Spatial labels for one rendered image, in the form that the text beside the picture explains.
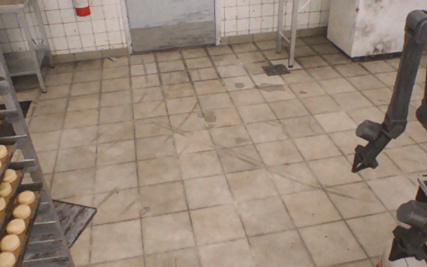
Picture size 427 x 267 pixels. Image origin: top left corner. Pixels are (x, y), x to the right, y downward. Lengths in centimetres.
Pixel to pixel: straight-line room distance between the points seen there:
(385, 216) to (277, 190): 67
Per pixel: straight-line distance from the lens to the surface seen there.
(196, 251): 237
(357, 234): 255
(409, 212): 127
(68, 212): 274
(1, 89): 126
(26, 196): 139
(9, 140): 135
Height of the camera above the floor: 180
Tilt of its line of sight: 34 degrees down
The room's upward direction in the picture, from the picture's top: 2 degrees counter-clockwise
